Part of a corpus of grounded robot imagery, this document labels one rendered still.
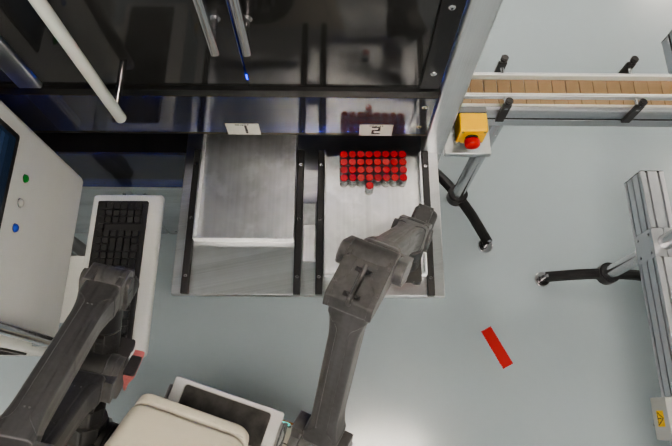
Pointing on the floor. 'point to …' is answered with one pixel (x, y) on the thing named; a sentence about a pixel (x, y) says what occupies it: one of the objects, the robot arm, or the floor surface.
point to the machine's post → (471, 37)
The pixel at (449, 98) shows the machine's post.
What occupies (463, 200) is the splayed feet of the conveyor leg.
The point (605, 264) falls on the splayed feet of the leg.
